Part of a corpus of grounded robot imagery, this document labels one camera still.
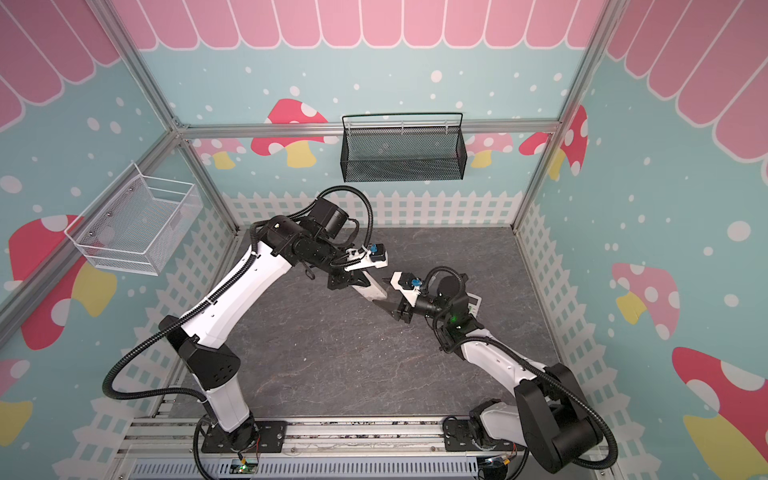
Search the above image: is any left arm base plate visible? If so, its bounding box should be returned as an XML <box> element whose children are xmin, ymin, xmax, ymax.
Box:
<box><xmin>202</xmin><ymin>420</ymin><xmax>288</xmax><ymax>454</ymax></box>

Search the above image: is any white remote control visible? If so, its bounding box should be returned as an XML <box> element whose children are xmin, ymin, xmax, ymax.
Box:
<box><xmin>353</xmin><ymin>270</ymin><xmax>397</xmax><ymax>316</ymax></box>
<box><xmin>467</xmin><ymin>293</ymin><xmax>482</xmax><ymax>317</ymax></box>

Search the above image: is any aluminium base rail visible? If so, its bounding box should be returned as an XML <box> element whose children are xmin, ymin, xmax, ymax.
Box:
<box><xmin>110</xmin><ymin>415</ymin><xmax>619</xmax><ymax>480</ymax></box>

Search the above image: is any black mesh wall basket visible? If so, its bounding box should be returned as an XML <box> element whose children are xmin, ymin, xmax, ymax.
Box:
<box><xmin>340</xmin><ymin>112</ymin><xmax>468</xmax><ymax>183</ymax></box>

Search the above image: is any white slotted cable duct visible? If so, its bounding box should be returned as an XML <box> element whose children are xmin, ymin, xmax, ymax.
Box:
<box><xmin>128</xmin><ymin>458</ymin><xmax>481</xmax><ymax>480</ymax></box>

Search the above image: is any white mesh wall basket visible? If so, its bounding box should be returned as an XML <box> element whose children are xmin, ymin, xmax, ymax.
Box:
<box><xmin>64</xmin><ymin>164</ymin><xmax>203</xmax><ymax>276</ymax></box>

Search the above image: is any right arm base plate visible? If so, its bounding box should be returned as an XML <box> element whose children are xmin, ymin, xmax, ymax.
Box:
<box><xmin>442</xmin><ymin>416</ymin><xmax>480</xmax><ymax>452</ymax></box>

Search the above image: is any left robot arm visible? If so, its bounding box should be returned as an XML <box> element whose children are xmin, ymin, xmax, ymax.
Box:
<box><xmin>102</xmin><ymin>188</ymin><xmax>388</xmax><ymax>451</ymax></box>

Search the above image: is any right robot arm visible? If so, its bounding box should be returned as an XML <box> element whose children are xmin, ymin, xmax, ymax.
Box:
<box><xmin>378</xmin><ymin>266</ymin><xmax>619</xmax><ymax>473</ymax></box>

